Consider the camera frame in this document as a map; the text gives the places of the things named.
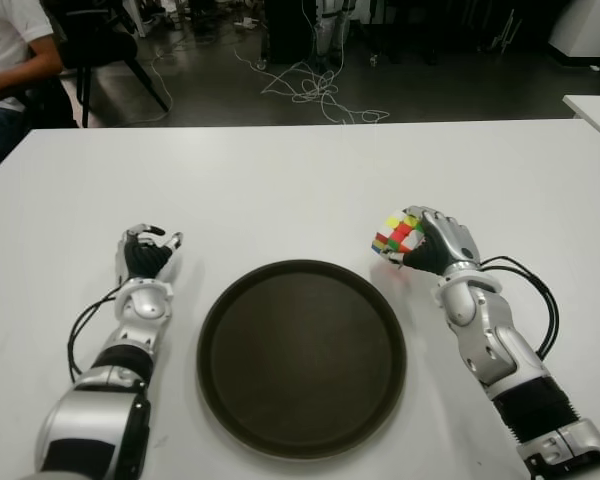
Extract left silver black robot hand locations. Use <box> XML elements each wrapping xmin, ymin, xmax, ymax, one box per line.
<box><xmin>114</xmin><ymin>223</ymin><xmax>185</xmax><ymax>286</ymax></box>

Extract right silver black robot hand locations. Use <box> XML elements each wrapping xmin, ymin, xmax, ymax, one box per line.
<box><xmin>379</xmin><ymin>204</ymin><xmax>481</xmax><ymax>276</ymax></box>

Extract multicoloured Rubik's cube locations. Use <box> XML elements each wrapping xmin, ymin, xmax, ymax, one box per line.
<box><xmin>369</xmin><ymin>210</ymin><xmax>426</xmax><ymax>257</ymax></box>

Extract dark brown round plate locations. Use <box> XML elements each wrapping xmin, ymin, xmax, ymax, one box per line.
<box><xmin>195</xmin><ymin>258</ymin><xmax>409</xmax><ymax>460</ymax></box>

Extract white neighbouring table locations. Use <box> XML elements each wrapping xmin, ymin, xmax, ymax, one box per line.
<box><xmin>562</xmin><ymin>93</ymin><xmax>600</xmax><ymax>150</ymax></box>

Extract black chair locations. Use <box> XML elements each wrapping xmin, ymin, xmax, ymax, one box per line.
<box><xmin>57</xmin><ymin>0</ymin><xmax>171</xmax><ymax>129</ymax></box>

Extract folded metal stand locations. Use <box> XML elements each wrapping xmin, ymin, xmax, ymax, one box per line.
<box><xmin>489</xmin><ymin>4</ymin><xmax>524</xmax><ymax>55</ymax></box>

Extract silver standing robot legs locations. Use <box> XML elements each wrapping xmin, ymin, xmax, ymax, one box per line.
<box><xmin>314</xmin><ymin>0</ymin><xmax>354</xmax><ymax>64</ymax></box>

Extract seated person in white shirt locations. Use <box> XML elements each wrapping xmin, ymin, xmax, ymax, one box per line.
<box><xmin>0</xmin><ymin>0</ymin><xmax>79</xmax><ymax>181</ymax></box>

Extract white cabinet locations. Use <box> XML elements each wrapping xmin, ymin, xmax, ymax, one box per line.
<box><xmin>549</xmin><ymin>0</ymin><xmax>600</xmax><ymax>66</ymax></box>

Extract black cabinet on casters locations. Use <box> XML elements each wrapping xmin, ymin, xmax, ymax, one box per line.
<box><xmin>264</xmin><ymin>0</ymin><xmax>321</xmax><ymax>65</ymax></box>

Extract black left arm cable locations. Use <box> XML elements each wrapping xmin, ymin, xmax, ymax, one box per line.
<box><xmin>67</xmin><ymin>287</ymin><xmax>126</xmax><ymax>381</ymax></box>

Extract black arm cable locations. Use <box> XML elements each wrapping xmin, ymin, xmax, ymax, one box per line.
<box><xmin>479</xmin><ymin>255</ymin><xmax>561</xmax><ymax>359</ymax></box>
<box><xmin>67</xmin><ymin>287</ymin><xmax>126</xmax><ymax>381</ymax></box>

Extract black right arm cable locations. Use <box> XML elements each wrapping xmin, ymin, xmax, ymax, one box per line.
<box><xmin>479</xmin><ymin>255</ymin><xmax>561</xmax><ymax>359</ymax></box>

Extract long white floor cable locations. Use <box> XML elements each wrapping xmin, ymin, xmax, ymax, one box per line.
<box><xmin>84</xmin><ymin>47</ymin><xmax>191</xmax><ymax>129</ymax></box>

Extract tangled white floor cable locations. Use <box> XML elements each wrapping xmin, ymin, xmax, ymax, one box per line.
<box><xmin>232</xmin><ymin>47</ymin><xmax>391</xmax><ymax>126</ymax></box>

